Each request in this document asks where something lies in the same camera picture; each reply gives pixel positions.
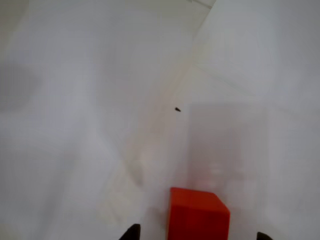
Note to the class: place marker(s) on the small black speck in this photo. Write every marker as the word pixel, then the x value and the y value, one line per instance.
pixel 177 109

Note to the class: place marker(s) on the beige masking tape strip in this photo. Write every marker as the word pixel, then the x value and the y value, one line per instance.
pixel 175 82

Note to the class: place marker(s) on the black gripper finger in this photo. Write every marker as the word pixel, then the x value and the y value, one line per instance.
pixel 262 236
pixel 133 233

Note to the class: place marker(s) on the red cube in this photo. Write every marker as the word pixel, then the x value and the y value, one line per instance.
pixel 197 215

